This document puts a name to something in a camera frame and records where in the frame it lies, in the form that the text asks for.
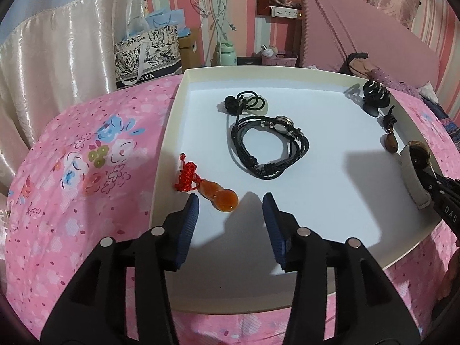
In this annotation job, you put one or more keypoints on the red wooden cabinet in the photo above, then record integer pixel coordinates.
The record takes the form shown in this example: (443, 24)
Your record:
(264, 28)

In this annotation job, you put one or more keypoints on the white pillow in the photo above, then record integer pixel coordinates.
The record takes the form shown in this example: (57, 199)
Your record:
(429, 91)

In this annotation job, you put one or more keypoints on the white power strip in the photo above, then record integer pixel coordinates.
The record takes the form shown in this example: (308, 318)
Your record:
(284, 12)

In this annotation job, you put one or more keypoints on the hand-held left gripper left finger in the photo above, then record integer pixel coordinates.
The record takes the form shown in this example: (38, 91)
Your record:
(187, 230)

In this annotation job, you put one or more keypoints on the floral tote bag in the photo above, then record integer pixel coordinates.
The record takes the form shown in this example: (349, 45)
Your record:
(158, 46)

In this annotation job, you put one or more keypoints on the purple spotted cloth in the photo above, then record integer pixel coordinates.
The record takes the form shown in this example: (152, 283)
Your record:
(395, 82)

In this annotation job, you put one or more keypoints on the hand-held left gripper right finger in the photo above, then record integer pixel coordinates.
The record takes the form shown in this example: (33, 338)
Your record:
(275, 230)

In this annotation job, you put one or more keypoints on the pink plastic basket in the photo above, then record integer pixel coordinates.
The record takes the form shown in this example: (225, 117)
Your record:
(280, 61)

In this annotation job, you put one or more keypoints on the cardboard box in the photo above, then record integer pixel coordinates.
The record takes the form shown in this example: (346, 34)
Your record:
(188, 54)

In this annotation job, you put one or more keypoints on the black hair claw clip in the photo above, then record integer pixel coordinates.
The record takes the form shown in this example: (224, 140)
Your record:
(375, 97)

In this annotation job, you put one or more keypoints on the pink padded headboard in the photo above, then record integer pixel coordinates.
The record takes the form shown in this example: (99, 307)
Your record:
(341, 25)

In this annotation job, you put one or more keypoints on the brown wooden pendant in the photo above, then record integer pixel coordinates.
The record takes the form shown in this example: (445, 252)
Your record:
(391, 143)

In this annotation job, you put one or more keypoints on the dark patterned quilt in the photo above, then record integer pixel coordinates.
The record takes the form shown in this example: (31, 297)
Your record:
(445, 115)

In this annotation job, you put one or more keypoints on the person's right hand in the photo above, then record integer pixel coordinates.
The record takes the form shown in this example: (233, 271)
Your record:
(452, 273)

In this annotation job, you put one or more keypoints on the green bottle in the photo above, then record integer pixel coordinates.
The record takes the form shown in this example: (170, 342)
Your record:
(227, 57)

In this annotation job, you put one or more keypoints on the light blue gift bag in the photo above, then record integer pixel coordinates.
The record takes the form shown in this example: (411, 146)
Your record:
(165, 18)

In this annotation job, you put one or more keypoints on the white satin curtain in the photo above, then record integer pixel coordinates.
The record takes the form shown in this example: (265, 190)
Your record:
(54, 61)

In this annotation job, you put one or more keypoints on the red knot gourd pendant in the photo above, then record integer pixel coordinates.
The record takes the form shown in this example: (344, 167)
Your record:
(222, 199)

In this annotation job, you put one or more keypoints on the white shallow tray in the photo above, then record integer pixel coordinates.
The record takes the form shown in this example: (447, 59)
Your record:
(323, 205)

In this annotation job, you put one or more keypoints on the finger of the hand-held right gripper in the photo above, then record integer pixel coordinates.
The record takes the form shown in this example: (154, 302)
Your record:
(433, 183)

